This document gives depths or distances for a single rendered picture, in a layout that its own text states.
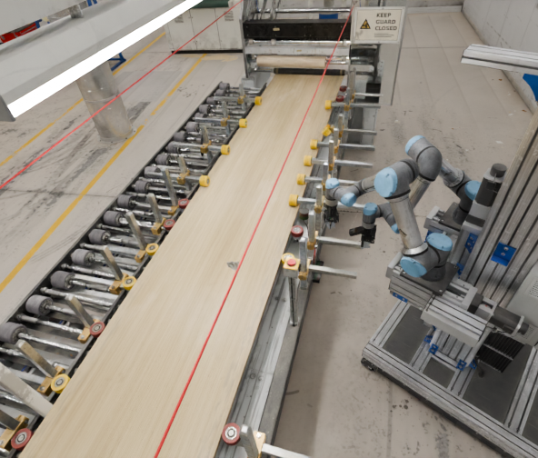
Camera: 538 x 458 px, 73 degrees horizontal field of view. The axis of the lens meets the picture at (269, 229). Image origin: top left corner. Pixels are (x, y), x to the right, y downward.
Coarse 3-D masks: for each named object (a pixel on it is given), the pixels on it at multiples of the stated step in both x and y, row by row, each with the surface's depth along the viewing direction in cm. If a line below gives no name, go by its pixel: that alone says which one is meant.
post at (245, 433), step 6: (246, 426) 130; (240, 432) 129; (246, 432) 129; (252, 432) 134; (246, 438) 131; (252, 438) 136; (246, 444) 136; (252, 444) 137; (246, 450) 142; (252, 450) 140; (252, 456) 147
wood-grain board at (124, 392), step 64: (256, 128) 340; (320, 128) 331; (256, 192) 270; (192, 256) 228; (256, 256) 224; (128, 320) 197; (192, 320) 194; (256, 320) 191; (128, 384) 171; (192, 384) 169; (64, 448) 153; (128, 448) 151; (192, 448) 150
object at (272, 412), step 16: (352, 112) 392; (336, 176) 310; (304, 288) 226; (304, 304) 219; (288, 320) 213; (288, 336) 205; (288, 352) 198; (288, 368) 192; (272, 384) 186; (272, 400) 180; (272, 416) 175; (272, 432) 170
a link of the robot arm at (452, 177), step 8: (416, 136) 189; (408, 144) 190; (416, 144) 185; (424, 144) 182; (432, 144) 183; (408, 152) 190; (416, 152) 184; (416, 160) 185; (448, 168) 198; (456, 168) 208; (440, 176) 203; (448, 176) 202; (456, 176) 204; (464, 176) 206; (448, 184) 209; (456, 184) 206
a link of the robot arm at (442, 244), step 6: (432, 234) 176; (438, 234) 176; (426, 240) 177; (432, 240) 173; (438, 240) 173; (444, 240) 173; (450, 240) 173; (432, 246) 171; (438, 246) 170; (444, 246) 169; (450, 246) 170; (438, 252) 170; (444, 252) 171; (438, 258) 170; (444, 258) 174; (438, 264) 177
